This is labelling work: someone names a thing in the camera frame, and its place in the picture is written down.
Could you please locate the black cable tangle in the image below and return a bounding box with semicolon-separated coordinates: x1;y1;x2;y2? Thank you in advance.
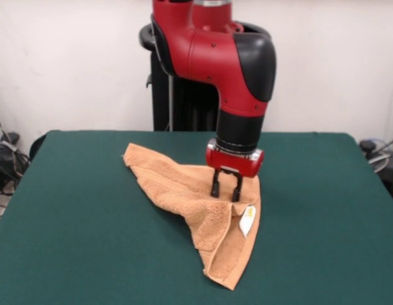
358;135;393;204
0;101;31;196

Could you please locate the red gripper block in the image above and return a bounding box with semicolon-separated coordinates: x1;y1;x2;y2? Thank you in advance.
205;147;265;202

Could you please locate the orange terry towel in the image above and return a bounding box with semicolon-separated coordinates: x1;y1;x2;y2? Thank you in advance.
121;142;263;292

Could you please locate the dark green tablecloth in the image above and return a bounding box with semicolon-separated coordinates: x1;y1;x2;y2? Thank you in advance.
0;129;393;305

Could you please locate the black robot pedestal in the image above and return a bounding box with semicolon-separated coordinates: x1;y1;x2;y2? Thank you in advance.
139;20;273;132

